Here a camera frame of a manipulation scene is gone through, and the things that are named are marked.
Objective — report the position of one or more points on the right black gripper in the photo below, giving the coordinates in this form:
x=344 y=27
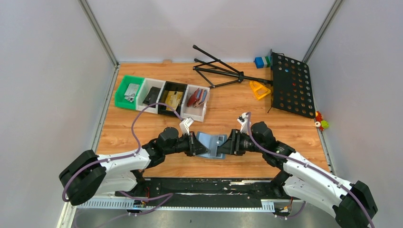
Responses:
x=232 y=146

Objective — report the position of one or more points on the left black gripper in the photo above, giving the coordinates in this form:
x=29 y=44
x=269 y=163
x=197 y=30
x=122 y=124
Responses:
x=195 y=147

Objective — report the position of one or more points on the blue card holder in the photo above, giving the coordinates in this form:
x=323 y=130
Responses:
x=212 y=142
x=202 y=98

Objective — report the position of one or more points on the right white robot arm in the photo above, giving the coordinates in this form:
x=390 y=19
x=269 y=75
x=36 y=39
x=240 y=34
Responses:
x=350 y=204

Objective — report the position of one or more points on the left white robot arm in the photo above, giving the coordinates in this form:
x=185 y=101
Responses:
x=91 y=174

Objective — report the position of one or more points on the white bin with card holders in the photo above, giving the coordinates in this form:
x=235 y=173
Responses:
x=196 y=113

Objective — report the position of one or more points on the red card holder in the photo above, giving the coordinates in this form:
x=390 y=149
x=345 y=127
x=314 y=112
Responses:
x=194 y=98

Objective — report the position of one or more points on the gold cards stack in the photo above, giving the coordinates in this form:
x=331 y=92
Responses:
x=174 y=98

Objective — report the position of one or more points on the black cards stack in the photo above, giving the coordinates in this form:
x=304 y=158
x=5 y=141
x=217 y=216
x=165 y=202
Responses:
x=152 y=96

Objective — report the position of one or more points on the white bin with black cards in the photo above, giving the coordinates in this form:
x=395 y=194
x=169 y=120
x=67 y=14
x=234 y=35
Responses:
x=144 y=89

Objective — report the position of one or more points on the silver cards stack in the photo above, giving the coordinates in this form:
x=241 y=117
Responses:
x=131 y=92

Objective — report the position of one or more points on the black plastic bin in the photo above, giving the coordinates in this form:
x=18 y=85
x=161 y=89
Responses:
x=172 y=86

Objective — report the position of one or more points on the yellow triangle toy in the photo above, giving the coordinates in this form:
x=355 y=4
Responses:
x=259 y=90

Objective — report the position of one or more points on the black folded tripod stand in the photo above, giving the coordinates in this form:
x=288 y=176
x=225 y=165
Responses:
x=218 y=67

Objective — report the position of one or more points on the black perforated music desk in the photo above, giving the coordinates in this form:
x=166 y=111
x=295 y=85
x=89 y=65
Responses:
x=291 y=89

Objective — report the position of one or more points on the green plastic bin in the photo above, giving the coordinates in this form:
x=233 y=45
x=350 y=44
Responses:
x=119 y=95

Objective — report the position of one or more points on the blue green toy blocks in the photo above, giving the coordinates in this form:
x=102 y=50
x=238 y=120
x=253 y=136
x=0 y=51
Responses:
x=262 y=62

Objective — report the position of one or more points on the colourful toy pile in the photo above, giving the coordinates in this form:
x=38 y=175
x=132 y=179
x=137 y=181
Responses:
x=320 y=123

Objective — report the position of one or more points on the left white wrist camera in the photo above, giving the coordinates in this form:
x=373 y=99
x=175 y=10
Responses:
x=185 y=125

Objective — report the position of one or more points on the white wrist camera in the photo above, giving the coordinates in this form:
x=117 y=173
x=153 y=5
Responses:
x=185 y=125
x=244 y=121

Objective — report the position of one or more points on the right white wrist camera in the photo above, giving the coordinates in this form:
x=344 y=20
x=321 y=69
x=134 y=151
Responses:
x=244 y=121

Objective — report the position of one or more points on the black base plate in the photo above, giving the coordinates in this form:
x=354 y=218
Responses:
x=208 y=193

